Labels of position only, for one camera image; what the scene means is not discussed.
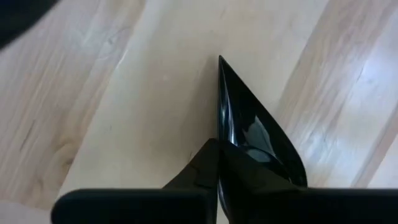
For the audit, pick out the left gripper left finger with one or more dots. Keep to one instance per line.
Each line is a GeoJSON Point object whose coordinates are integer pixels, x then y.
{"type": "Point", "coordinates": [205, 171]}

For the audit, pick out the black teardrop mini plate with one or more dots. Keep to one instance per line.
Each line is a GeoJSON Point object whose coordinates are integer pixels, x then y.
{"type": "Point", "coordinates": [242, 118]}

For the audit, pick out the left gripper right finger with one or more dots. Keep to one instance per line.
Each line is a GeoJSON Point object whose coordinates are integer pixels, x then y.
{"type": "Point", "coordinates": [248, 193]}

